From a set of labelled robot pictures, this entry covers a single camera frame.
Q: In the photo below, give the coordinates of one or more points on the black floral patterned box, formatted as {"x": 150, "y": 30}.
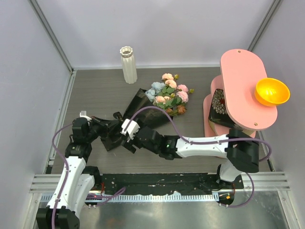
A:
{"x": 218, "y": 115}

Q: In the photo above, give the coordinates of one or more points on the black wrapping paper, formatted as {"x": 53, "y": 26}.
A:
{"x": 152, "y": 118}

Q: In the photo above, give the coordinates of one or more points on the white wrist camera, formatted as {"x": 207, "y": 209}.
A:
{"x": 83, "y": 114}
{"x": 129, "y": 128}

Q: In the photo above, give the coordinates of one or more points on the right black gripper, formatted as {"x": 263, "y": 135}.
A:
{"x": 128, "y": 145}

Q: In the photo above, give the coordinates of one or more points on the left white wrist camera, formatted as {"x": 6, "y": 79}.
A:
{"x": 83, "y": 114}

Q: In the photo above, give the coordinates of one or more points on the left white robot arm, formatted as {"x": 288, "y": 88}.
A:
{"x": 63, "y": 209}

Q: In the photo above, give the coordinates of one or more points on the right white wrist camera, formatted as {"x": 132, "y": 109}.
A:
{"x": 129, "y": 128}

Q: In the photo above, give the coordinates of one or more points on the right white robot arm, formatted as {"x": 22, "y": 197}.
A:
{"x": 240, "y": 151}

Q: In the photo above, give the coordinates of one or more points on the white slotted cable duct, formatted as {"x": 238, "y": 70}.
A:
{"x": 175, "y": 197}

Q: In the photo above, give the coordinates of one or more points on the pink tiered shelf stand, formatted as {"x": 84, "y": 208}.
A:
{"x": 241, "y": 70}

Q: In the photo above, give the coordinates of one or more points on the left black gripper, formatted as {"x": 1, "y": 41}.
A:
{"x": 103, "y": 124}

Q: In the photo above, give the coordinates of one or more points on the artificial flower bouquet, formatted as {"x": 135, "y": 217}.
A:
{"x": 169, "y": 95}

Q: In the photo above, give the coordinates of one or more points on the orange plastic bowl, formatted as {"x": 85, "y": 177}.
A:
{"x": 271, "y": 92}

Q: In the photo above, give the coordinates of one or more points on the white ribbed ceramic vase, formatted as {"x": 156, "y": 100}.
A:
{"x": 128, "y": 64}

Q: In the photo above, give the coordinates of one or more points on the aluminium frame rail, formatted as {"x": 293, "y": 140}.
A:
{"x": 264, "y": 181}

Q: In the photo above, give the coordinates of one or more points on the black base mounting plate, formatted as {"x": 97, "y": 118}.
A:
{"x": 165, "y": 183}

